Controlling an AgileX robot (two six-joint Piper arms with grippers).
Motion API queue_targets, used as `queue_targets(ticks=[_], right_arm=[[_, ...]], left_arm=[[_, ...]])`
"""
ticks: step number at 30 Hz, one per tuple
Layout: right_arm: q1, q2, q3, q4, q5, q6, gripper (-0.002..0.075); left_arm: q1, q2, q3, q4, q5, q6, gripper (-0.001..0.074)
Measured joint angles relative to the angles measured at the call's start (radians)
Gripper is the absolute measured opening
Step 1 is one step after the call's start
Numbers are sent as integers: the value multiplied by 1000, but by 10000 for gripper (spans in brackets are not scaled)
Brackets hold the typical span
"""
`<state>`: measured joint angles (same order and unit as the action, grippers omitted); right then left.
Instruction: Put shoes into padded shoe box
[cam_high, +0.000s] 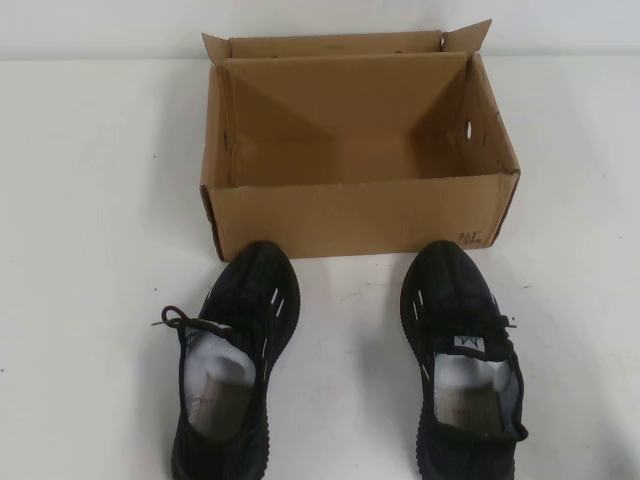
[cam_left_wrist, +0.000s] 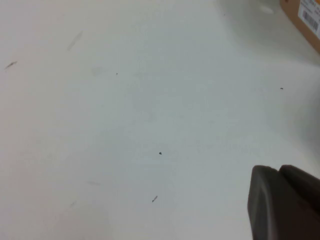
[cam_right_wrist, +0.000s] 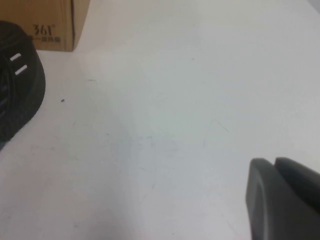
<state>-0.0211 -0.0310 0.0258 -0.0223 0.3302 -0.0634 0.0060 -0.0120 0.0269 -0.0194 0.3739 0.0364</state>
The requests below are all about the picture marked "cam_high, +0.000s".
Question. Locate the white paper shoe stuffing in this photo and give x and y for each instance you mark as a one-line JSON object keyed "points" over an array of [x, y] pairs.
{"points": [[220, 357], [465, 370]]}

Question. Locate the black sneaker with tongue label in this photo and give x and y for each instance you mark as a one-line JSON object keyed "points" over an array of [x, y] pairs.
{"points": [[450, 285]]}

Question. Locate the black sneaker with loose lace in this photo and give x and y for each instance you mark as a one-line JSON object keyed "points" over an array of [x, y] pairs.
{"points": [[250, 285]]}

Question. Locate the brown cardboard shoe box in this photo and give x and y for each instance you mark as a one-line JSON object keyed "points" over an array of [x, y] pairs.
{"points": [[350, 220]]}

